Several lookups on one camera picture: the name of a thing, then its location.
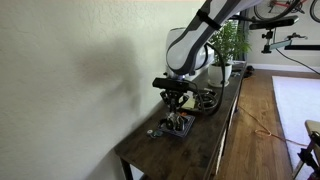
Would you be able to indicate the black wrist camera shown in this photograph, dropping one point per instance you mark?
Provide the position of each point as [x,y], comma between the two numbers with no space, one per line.
[170,84]

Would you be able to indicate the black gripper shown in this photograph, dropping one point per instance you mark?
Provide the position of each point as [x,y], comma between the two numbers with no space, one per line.
[173,94]

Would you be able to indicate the pale yellow paper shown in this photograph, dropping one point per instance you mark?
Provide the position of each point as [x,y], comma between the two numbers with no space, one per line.
[189,103]

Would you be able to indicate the red bicycle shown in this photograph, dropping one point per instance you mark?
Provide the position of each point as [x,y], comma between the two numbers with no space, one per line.
[283,6]

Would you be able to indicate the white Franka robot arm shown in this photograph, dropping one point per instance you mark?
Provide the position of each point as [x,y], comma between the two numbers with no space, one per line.
[196,43]

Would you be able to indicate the white rug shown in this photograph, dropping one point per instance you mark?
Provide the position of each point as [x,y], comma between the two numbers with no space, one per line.
[298,110]

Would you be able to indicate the black stereo camera bar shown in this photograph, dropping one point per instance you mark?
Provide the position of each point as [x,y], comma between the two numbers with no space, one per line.
[275,22]

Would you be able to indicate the flat blue box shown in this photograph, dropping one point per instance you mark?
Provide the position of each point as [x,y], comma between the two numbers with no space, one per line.
[186,130]

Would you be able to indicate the white plant pot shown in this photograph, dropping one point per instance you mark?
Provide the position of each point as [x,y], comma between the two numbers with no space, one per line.
[218,75]

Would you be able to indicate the folding chair with black frame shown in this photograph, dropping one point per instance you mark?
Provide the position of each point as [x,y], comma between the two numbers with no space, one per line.
[310,150]

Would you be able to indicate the green leafy plant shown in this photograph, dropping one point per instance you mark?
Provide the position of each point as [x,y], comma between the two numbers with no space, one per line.
[230,41]

